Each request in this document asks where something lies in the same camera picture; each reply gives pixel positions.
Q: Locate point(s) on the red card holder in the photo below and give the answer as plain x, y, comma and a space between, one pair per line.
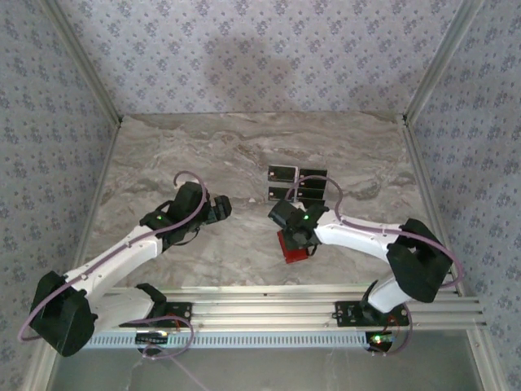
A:
297, 257

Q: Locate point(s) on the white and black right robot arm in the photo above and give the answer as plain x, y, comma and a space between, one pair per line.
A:
350, 236

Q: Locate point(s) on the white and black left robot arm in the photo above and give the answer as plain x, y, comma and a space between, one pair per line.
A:
122, 252

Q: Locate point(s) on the small circuit board with LED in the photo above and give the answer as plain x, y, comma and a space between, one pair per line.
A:
152, 338
380, 340

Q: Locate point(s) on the aluminium table side rail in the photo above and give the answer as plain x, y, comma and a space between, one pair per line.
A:
431, 203
102, 175

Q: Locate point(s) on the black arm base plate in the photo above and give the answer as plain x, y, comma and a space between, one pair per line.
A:
346, 313
183, 309

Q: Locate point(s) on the aluminium frame post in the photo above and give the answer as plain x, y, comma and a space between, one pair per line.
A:
84, 61
440, 61

